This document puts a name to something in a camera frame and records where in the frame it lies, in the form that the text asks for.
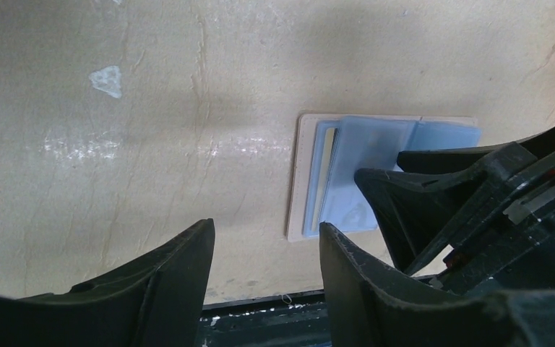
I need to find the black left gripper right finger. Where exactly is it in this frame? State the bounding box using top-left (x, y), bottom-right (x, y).
top-left (319, 223), bottom-right (555, 346)

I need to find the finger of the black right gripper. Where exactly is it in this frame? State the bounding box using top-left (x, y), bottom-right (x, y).
top-left (354, 142), bottom-right (538, 275)
top-left (397, 126), bottom-right (555, 174)

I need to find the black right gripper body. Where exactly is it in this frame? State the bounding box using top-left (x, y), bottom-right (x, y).
top-left (430, 151), bottom-right (555, 294)

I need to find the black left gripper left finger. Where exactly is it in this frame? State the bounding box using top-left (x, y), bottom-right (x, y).
top-left (0, 218), bottom-right (215, 346)

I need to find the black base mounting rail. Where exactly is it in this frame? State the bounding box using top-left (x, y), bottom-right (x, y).
top-left (194, 290), bottom-right (332, 347)

